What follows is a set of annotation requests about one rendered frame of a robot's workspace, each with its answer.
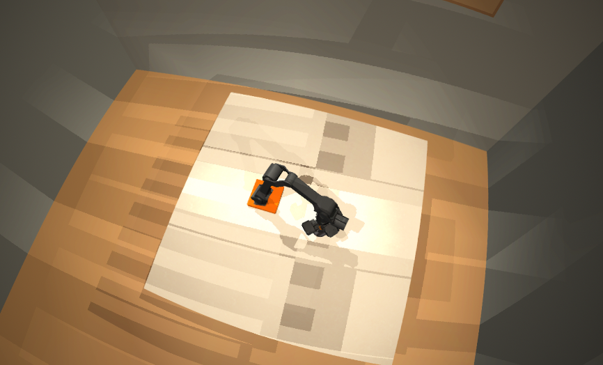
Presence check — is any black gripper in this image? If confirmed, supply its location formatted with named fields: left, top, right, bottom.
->
left=301, top=209, right=343, bottom=235

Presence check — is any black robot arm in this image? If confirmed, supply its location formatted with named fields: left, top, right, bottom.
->
left=251, top=163, right=350, bottom=238

